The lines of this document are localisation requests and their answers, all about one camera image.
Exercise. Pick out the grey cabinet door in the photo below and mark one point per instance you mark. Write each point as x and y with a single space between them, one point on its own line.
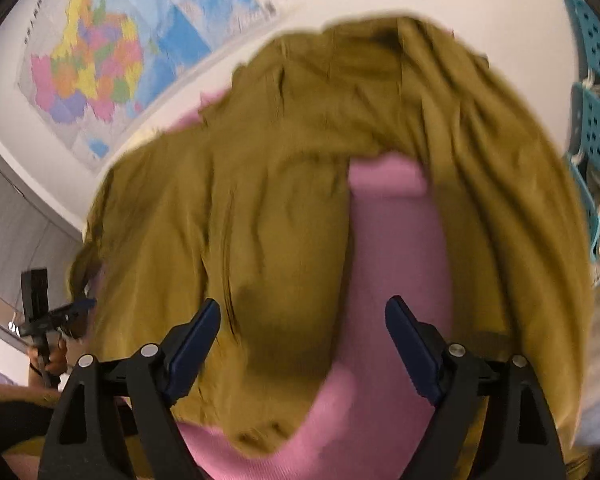
20 220

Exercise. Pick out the pink bed sheet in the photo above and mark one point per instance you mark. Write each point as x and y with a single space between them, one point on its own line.
395 260

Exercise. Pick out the person's left hand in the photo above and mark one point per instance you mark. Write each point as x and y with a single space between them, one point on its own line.
55 360

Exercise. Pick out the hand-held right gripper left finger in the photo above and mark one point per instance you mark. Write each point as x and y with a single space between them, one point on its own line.
200 332

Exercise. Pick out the colourful wall map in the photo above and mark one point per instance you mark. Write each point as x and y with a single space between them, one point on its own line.
105 60

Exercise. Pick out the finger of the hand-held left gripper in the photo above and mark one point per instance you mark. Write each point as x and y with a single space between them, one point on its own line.
77 307

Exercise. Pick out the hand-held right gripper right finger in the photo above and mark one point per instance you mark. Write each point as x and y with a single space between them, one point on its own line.
405 335

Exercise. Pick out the teal perforated plastic basket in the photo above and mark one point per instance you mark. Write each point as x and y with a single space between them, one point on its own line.
587 210
597 40
597 125

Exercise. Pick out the olive green garment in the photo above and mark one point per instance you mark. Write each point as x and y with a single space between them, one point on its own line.
280 185

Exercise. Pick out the person's left forearm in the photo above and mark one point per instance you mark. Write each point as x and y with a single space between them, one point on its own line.
15 393

